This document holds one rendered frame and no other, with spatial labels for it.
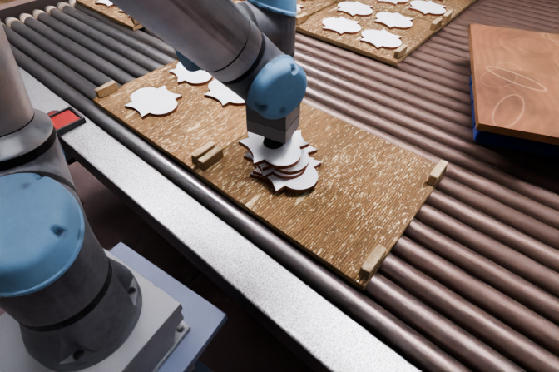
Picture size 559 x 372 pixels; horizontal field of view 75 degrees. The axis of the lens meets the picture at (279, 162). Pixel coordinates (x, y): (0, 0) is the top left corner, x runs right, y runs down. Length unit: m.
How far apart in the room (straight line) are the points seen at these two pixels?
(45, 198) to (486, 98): 0.82
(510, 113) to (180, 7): 0.71
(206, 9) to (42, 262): 0.29
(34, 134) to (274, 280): 0.41
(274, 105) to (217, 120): 0.50
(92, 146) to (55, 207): 0.54
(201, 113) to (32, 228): 0.59
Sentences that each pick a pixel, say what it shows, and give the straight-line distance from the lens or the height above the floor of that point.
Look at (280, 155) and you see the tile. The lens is 0.71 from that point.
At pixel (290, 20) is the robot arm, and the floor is 1.26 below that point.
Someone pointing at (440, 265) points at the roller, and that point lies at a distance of 0.71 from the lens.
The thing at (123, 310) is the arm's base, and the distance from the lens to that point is 0.56.
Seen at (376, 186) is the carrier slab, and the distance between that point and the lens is 0.77.
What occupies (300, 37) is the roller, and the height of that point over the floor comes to 0.92.
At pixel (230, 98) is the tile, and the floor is 0.95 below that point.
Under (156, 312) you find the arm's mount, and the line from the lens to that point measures 0.59.
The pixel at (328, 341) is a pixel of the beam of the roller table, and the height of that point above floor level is 0.92.
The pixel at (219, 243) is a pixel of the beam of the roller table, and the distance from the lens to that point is 0.69.
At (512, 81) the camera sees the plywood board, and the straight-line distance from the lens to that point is 1.00.
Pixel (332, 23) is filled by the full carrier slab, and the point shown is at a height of 0.95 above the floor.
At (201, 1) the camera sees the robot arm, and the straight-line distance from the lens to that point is 0.36.
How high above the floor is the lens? 1.48
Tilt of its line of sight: 44 degrees down
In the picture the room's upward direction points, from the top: straight up
